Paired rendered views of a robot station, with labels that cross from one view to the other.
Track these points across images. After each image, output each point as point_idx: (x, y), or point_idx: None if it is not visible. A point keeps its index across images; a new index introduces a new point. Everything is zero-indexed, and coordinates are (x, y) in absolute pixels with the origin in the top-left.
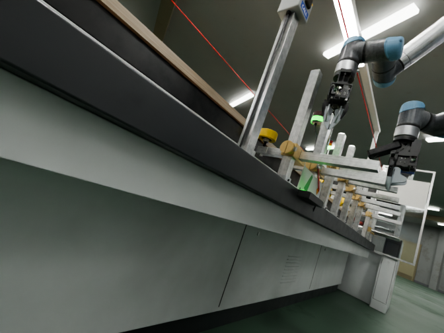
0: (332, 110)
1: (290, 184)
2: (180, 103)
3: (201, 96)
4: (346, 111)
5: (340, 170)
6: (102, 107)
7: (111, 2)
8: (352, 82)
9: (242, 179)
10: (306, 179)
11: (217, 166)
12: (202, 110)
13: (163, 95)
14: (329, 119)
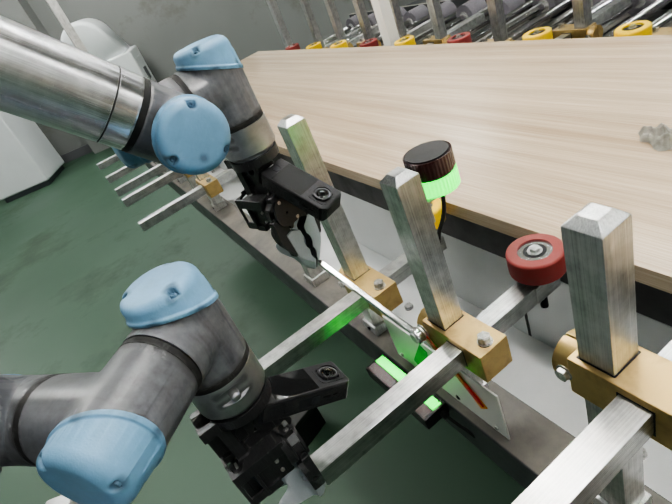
0: (298, 226)
1: (362, 335)
2: (343, 194)
3: (347, 178)
4: (278, 243)
5: (405, 376)
6: (258, 261)
7: (283, 151)
8: (245, 171)
9: (311, 305)
10: (408, 346)
11: (294, 291)
12: (358, 193)
13: (258, 252)
14: (307, 246)
